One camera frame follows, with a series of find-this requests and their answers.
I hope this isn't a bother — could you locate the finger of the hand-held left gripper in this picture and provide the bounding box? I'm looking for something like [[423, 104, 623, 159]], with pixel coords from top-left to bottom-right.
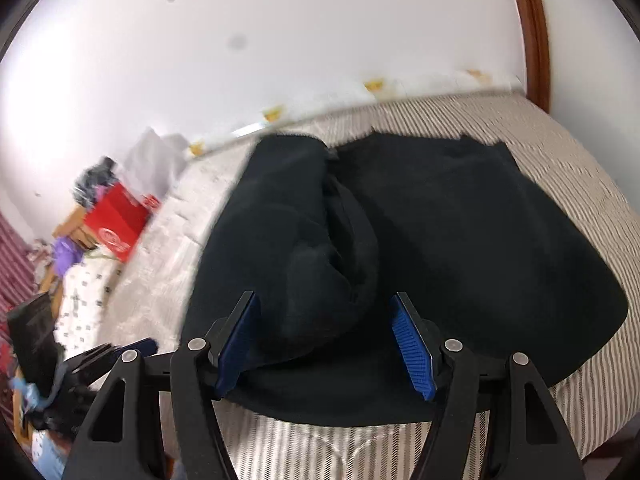
[[65, 337, 160, 376]]

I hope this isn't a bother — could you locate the light blue cloth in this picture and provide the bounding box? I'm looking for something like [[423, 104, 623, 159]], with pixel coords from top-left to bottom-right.
[[10, 377, 76, 468]]

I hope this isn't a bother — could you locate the red paper bag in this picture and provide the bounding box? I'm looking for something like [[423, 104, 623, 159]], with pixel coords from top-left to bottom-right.
[[82, 182, 162, 263]]

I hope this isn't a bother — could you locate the grey striped bed sheet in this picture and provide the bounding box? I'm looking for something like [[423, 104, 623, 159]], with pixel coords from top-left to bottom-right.
[[97, 91, 640, 480]]

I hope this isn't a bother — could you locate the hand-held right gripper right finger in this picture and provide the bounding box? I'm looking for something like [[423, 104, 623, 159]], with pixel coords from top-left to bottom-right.
[[390, 291, 586, 480]]

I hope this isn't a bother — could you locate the black garment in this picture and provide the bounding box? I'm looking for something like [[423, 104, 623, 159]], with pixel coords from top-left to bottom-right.
[[180, 130, 630, 428]]

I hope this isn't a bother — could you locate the purple cloth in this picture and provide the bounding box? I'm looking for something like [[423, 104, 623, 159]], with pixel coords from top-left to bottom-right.
[[50, 235, 83, 276]]

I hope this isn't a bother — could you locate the fruit print bolster pillow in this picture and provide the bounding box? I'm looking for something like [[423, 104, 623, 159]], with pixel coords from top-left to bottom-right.
[[187, 71, 523, 158]]

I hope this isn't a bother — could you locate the wooden chair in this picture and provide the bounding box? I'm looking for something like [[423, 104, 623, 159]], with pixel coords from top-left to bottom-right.
[[37, 205, 98, 296]]

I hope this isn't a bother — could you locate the white dotted blanket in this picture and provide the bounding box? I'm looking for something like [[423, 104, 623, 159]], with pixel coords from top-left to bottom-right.
[[50, 255, 126, 356]]

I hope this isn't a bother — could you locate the white plastic bag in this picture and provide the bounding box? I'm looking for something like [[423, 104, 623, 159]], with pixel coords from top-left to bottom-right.
[[122, 127, 188, 198]]

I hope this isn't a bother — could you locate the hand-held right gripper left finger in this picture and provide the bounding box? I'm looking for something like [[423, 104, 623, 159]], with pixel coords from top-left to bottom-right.
[[62, 290, 262, 480]]

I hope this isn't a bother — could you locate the red striped curtain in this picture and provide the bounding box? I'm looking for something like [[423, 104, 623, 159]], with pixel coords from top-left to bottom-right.
[[0, 212, 38, 321]]

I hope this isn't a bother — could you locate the dark clothes bundle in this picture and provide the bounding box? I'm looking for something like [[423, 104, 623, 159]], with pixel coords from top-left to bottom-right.
[[72, 156, 121, 208]]

